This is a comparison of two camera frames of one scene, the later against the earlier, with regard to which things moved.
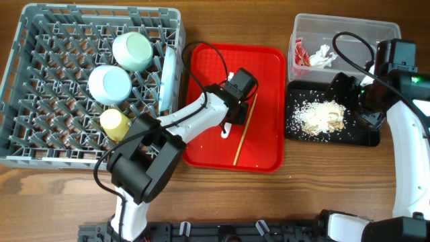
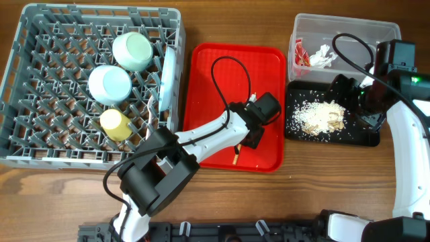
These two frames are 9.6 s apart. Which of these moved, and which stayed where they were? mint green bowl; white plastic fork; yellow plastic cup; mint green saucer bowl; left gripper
Moved: white plastic fork; left gripper
Stayed: yellow plastic cup; mint green saucer bowl; mint green bowl
